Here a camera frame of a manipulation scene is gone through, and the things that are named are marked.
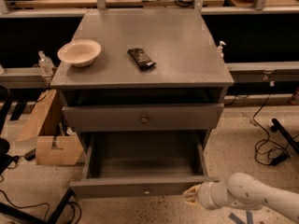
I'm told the black cable on floor left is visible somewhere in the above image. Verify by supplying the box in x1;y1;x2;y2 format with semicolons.
0;175;82;224

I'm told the cream ceramic bowl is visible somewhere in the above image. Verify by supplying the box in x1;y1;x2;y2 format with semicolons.
57;39;102;67

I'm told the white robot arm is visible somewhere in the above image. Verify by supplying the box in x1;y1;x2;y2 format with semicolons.
182;173;299;224

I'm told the brown cardboard box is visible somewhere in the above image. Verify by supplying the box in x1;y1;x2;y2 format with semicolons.
17;90;83;166

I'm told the white pump bottle right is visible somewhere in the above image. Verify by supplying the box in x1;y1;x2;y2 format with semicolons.
217;41;226;58

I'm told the clear sanitizer bottle left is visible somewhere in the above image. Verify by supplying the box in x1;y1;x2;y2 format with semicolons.
38;51;54;75

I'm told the black cable with adapter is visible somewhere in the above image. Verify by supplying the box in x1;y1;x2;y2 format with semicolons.
251;93;292;167

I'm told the black chair base leg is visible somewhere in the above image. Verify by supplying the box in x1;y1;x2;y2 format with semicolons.
0;188;75;224

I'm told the black snack bar packet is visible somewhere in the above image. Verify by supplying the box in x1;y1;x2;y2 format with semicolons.
127;48;156;71

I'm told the grey wooden drawer cabinet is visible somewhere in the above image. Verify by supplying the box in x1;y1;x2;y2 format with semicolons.
51;9;234;143

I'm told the black office chair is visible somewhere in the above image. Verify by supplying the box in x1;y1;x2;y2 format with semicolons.
0;86;17;174

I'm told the black stand leg right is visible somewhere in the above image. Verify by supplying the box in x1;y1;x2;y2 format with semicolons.
270;119;299;154

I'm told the grey drawer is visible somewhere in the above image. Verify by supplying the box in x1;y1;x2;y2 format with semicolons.
70;131;219;199
63;104;223;133

